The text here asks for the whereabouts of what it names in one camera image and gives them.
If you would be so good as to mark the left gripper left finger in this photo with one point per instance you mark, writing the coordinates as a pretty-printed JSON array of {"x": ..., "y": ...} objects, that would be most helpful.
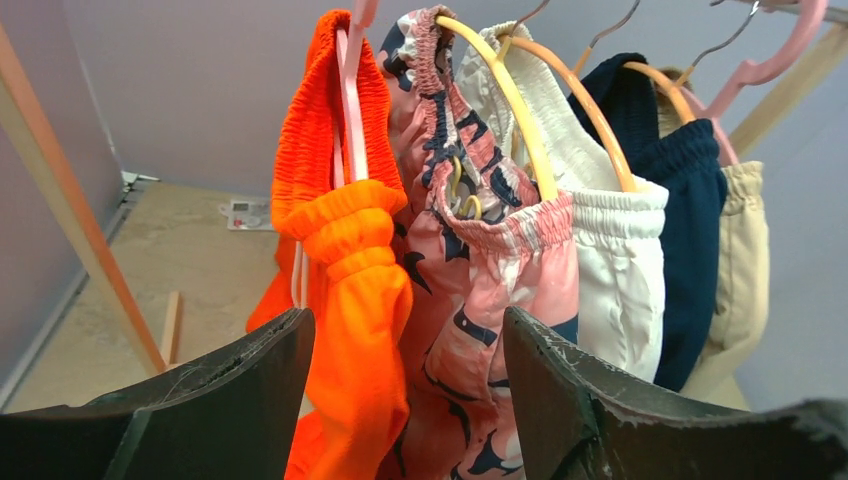
[{"x": 230, "y": 414}]

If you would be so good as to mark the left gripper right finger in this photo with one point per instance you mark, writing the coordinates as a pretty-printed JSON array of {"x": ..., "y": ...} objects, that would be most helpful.
[{"x": 578, "y": 417}]

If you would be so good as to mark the beige shorts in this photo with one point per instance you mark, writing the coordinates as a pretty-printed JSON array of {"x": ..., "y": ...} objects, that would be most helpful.
[{"x": 735, "y": 278}]

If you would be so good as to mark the pink patterned shorts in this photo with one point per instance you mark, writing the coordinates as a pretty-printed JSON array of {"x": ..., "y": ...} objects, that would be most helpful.
[{"x": 475, "y": 239}]

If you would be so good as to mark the white shorts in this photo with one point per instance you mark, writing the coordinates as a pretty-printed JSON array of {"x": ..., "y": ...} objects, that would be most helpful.
[{"x": 597, "y": 281}]

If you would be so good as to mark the navy blue shorts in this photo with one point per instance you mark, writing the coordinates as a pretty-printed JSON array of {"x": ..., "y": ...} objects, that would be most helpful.
[{"x": 628, "y": 102}]

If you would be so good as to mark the orange wooden hanger navy shorts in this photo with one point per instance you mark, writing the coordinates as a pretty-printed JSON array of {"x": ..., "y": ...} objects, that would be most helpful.
[{"x": 672, "y": 89}]

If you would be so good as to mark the pink hanger under orange shorts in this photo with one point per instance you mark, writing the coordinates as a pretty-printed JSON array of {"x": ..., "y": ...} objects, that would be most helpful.
[{"x": 351, "y": 99}]

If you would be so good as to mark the pink hanger under beige shorts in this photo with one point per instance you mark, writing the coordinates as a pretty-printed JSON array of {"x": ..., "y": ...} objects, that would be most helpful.
[{"x": 811, "y": 14}]

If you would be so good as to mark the white paper card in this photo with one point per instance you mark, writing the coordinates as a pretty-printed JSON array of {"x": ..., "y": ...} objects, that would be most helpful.
[{"x": 247, "y": 215}]

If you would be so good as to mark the wooden clothes rack frame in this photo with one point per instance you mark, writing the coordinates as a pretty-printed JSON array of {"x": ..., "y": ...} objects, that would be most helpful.
[{"x": 36, "y": 143}]

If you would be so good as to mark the metal hanging rail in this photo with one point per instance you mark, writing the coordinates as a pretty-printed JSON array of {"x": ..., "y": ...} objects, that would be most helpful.
[{"x": 832, "y": 14}]

